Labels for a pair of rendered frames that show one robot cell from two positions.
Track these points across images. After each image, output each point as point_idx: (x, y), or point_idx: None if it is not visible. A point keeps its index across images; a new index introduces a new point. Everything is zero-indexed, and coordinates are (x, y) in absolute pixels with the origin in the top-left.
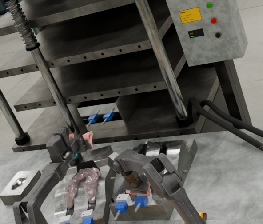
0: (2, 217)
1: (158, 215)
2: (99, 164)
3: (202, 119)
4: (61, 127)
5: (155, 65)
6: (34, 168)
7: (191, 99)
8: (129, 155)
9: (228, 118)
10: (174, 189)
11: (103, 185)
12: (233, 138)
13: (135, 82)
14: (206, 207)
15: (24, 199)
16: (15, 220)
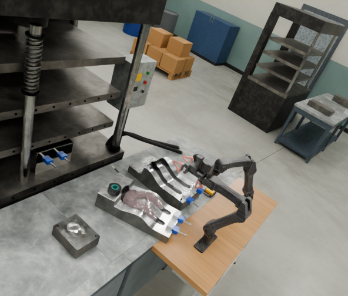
0: (93, 265)
1: (197, 197)
2: (130, 186)
3: None
4: (197, 154)
5: (79, 110)
6: (41, 221)
7: (126, 133)
8: (229, 160)
9: (152, 140)
10: None
11: (159, 195)
12: (157, 151)
13: (87, 123)
14: None
15: (242, 199)
16: (245, 213)
